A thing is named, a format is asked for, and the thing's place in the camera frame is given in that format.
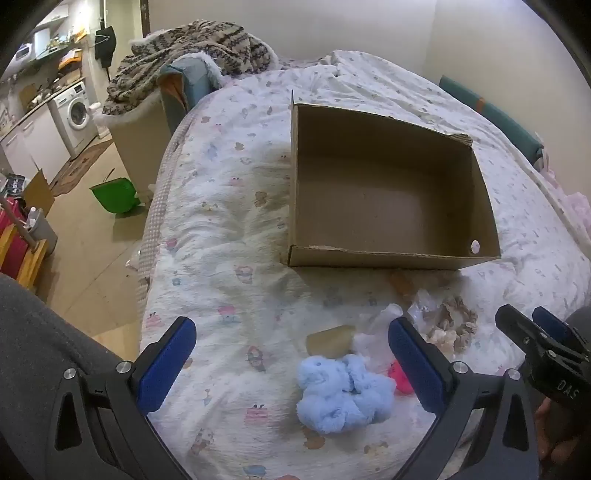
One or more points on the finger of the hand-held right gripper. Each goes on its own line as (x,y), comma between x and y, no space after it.
(519,327)
(551,323)

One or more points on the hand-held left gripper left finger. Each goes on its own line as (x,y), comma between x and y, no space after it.
(166,364)

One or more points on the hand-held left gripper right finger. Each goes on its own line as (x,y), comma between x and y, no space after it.
(415,364)

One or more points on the pink rubber object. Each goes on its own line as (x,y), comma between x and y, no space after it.
(400,381)

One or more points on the beige and white scrunchie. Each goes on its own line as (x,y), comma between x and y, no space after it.
(438,336)

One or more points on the white sock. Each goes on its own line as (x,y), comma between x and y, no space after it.
(376,337)

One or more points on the grey-brown scrunchie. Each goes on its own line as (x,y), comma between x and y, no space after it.
(468,323)

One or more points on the clear plastic bag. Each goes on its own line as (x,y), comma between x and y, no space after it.
(422,309)

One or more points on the grey sock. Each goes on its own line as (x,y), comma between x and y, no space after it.
(330,341)

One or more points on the light blue fluffy scrunchie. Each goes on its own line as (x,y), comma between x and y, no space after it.
(332,397)

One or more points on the person's right hand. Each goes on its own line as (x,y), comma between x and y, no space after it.
(554,438)

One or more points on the small brown object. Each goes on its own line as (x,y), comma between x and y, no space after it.
(401,285)

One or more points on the pink cloth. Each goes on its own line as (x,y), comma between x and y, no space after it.
(572,203)

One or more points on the printed white bed quilt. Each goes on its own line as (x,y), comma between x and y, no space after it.
(221,221)

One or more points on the yellow wooden stool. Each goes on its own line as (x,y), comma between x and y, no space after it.
(34,261)

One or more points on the grey bin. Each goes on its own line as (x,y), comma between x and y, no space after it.
(44,233)

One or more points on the red bag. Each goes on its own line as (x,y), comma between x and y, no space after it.
(11,251)

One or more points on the teal headboard pad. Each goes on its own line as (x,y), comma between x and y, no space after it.
(498,120)

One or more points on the wooden stick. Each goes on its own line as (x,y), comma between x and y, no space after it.
(16,219)

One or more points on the small cardboard floor box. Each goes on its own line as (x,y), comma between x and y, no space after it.
(39,194)

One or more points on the patterned floor rug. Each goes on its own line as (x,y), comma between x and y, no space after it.
(78,168)

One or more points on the beige hamper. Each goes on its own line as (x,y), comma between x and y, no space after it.
(138,147)

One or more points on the white kitchen cabinet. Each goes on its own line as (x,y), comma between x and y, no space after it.
(41,143)

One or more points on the white washing machine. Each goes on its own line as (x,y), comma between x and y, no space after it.
(74,115)

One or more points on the patterned knit blanket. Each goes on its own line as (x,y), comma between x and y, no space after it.
(184,46)

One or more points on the dark hanging garment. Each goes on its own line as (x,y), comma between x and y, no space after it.
(105,46)

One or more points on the white microwave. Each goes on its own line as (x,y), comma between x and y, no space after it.
(24,51)

